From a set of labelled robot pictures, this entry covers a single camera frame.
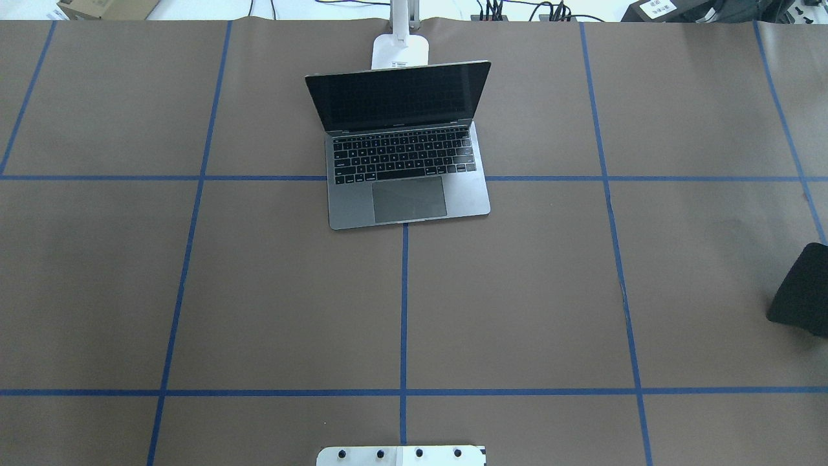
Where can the white desk lamp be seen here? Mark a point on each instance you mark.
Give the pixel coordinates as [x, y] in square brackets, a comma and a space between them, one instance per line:
[401, 46]

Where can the cardboard box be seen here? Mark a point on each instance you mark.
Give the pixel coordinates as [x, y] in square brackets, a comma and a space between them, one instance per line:
[107, 10]

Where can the black mouse pad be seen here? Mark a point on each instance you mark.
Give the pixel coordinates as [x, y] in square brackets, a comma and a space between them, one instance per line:
[801, 299]

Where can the grey laptop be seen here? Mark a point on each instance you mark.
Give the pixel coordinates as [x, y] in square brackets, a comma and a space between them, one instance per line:
[401, 145]

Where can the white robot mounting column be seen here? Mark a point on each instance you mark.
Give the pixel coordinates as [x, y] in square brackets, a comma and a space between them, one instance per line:
[403, 455]

